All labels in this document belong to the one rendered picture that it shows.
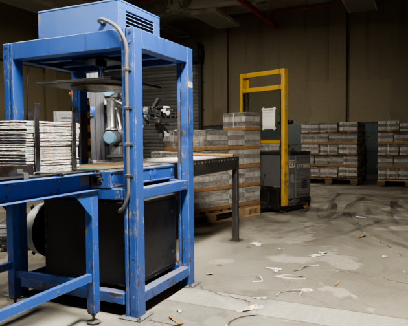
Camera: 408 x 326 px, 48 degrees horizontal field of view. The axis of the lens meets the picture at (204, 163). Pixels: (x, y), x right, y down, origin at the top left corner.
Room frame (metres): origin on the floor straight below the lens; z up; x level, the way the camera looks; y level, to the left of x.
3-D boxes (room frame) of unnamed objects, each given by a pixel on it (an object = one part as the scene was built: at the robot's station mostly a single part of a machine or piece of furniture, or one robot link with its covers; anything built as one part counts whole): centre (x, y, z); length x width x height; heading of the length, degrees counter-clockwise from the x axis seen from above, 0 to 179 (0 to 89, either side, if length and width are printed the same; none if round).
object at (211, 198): (5.29, 0.04, 0.42); 1.17 x 0.39 x 0.83; 134
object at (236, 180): (4.29, -0.30, 0.34); 0.06 x 0.06 x 0.68; 65
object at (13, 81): (2.82, 1.16, 0.77); 0.09 x 0.09 x 1.55; 65
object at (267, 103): (6.11, -0.81, 1.28); 0.57 x 0.01 x 0.65; 44
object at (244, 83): (6.34, -0.57, 0.97); 0.09 x 0.09 x 1.75; 44
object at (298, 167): (6.36, -1.06, 0.40); 0.69 x 0.55 x 0.80; 44
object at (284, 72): (5.86, -1.02, 0.97); 0.09 x 0.09 x 1.75; 44
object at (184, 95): (2.99, 0.12, 0.77); 0.09 x 0.09 x 1.55; 65
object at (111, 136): (4.14, 0.83, 1.19); 0.15 x 0.12 x 0.55; 166
